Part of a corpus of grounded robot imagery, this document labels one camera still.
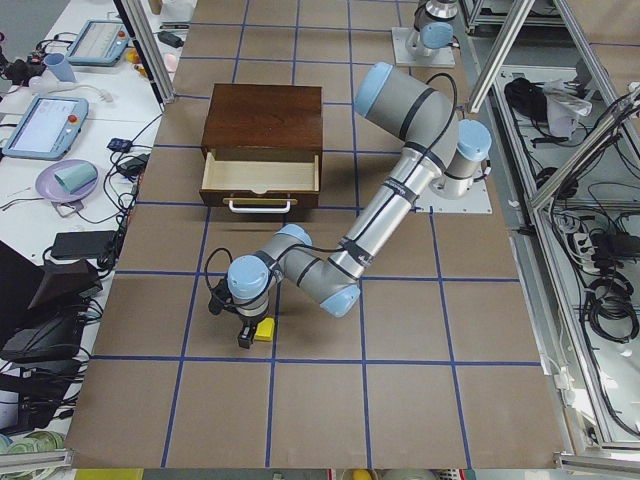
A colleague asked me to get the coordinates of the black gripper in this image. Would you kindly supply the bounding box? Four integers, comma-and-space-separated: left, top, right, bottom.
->
236, 302, 267, 348

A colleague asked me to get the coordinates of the yellow block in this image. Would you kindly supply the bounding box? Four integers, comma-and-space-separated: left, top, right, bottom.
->
254, 317, 276, 342

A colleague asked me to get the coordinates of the white drawer handle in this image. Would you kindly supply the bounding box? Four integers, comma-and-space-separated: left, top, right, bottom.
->
227, 199, 292, 214

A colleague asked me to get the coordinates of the light wood drawer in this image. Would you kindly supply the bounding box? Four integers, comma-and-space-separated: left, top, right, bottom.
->
200, 148, 322, 208

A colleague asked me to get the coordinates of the dark wooden drawer cabinet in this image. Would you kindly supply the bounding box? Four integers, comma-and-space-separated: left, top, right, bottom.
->
198, 82, 325, 223

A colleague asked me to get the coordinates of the black power adapter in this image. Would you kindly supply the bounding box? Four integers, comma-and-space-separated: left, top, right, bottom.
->
50, 230, 116, 260

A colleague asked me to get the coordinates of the black laptop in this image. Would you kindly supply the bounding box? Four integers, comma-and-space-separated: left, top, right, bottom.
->
1, 242, 102, 347

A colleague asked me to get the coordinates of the small blue black device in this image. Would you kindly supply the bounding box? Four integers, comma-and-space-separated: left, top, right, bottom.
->
107, 138, 133, 153

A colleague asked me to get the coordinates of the teal cup on plate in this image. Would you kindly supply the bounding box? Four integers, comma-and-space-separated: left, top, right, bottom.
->
54, 161, 98, 193

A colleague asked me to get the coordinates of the purple plate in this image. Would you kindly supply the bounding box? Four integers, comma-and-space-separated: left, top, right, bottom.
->
35, 159, 98, 203

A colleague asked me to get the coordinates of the lower teach pendant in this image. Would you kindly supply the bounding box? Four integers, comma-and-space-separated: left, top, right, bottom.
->
2, 95, 89, 161

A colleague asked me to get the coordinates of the teach pendant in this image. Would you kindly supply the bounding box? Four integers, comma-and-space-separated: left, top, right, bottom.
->
66, 20, 130, 67
2, 95, 89, 161

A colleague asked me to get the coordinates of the upper teach pendant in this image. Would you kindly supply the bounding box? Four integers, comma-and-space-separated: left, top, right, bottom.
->
66, 20, 130, 67

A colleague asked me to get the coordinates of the blue cup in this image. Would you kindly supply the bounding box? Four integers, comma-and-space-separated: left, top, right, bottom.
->
44, 52, 77, 83

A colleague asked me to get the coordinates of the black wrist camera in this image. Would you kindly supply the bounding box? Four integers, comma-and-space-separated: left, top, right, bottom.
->
208, 278, 231, 315

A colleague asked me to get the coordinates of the black cable bundle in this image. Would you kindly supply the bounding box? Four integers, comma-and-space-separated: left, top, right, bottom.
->
74, 149, 151, 271

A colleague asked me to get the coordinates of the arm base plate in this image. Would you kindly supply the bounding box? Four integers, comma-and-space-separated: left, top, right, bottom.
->
415, 150, 492, 214
391, 27, 455, 68

